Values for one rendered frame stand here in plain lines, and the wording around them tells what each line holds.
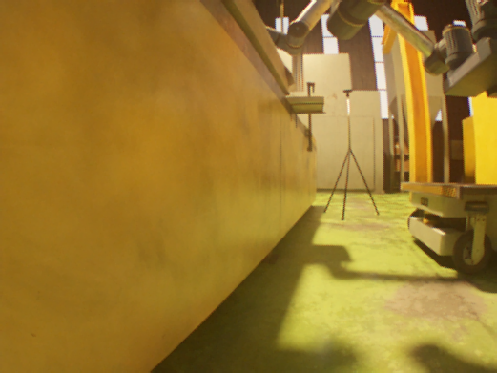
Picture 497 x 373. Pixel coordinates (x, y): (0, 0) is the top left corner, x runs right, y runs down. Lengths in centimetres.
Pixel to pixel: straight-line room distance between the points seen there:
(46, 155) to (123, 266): 16
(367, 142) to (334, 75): 263
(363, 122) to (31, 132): 705
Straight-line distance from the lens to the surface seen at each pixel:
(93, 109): 30
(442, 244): 129
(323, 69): 884
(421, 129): 499
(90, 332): 33
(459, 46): 197
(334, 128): 708
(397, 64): 920
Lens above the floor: 37
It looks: 2 degrees down
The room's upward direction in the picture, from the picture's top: 1 degrees clockwise
